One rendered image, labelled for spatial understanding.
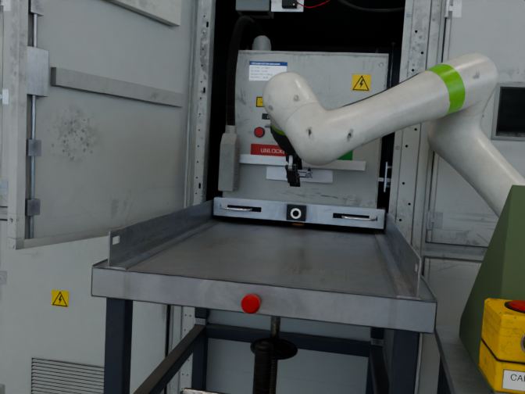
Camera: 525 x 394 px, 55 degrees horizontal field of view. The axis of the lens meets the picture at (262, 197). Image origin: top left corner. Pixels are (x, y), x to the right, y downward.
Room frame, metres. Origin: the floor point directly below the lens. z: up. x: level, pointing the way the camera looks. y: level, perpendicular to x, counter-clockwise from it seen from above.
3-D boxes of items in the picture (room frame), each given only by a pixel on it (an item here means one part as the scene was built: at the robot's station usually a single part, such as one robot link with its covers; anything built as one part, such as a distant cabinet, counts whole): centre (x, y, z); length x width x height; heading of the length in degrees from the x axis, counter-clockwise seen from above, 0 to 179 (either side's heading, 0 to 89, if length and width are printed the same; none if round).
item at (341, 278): (1.20, -0.05, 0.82); 0.68 x 0.62 x 0.06; 171
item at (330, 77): (1.58, -0.11, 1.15); 0.48 x 0.01 x 0.48; 81
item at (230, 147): (1.54, 0.11, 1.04); 0.08 x 0.05 x 0.17; 171
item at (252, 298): (0.85, 0.01, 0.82); 0.04 x 0.03 x 0.03; 171
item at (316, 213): (1.59, -0.11, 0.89); 0.54 x 0.05 x 0.06; 81
